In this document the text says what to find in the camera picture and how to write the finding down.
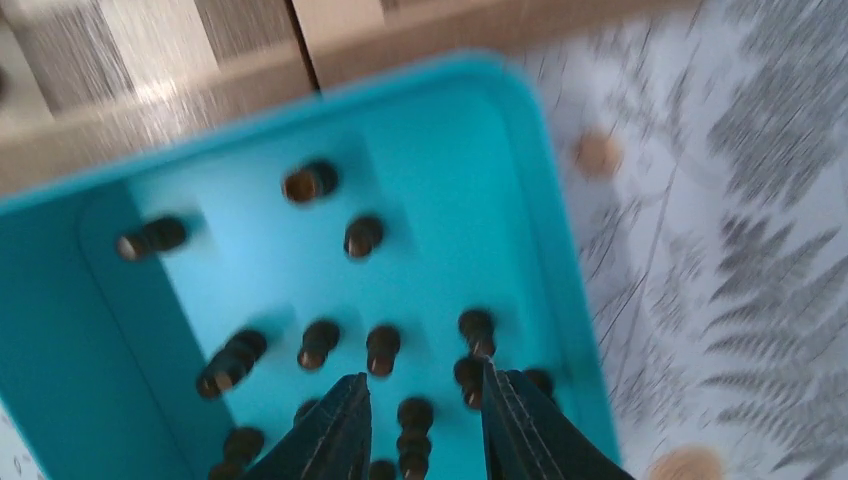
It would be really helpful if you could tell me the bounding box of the wooden chess board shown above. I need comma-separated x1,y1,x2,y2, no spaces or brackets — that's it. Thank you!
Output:
1,1,670,196

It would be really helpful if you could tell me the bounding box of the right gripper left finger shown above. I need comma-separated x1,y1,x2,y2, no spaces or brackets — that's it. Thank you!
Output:
245,373,372,480

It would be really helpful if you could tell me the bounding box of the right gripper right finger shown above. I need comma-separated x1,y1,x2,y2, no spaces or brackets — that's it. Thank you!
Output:
480,360,632,480

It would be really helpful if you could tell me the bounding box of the black chess piece in tray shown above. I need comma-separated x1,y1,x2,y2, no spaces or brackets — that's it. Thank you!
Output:
115,216,189,262
366,324,401,378
458,308,496,357
281,160,340,205
343,215,385,260

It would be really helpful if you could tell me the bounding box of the teal plastic tray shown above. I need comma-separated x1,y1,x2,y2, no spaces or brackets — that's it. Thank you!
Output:
1,52,620,479

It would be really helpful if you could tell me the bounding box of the floral patterned table mat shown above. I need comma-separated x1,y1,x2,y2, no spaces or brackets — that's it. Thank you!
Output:
514,1,847,479

